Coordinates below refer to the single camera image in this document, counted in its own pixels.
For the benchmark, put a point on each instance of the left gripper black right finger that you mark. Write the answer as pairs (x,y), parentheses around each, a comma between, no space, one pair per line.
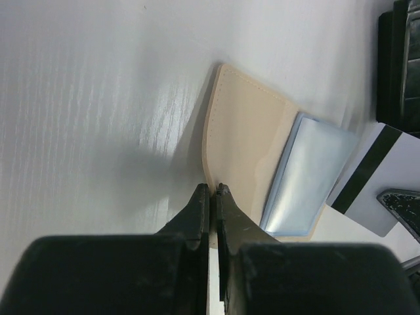
(261,275)

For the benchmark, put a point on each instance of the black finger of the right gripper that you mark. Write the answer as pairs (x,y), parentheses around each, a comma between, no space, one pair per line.
(404,206)

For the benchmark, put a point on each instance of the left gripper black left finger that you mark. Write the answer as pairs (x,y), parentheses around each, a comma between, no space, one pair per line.
(161,273)

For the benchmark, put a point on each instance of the beige card stack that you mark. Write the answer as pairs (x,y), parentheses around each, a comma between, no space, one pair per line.
(279,163)

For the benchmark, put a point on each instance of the black card holder box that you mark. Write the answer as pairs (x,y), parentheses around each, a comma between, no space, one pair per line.
(398,67)

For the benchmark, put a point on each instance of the white magnetic stripe card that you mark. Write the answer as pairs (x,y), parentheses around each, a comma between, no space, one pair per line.
(386,159)

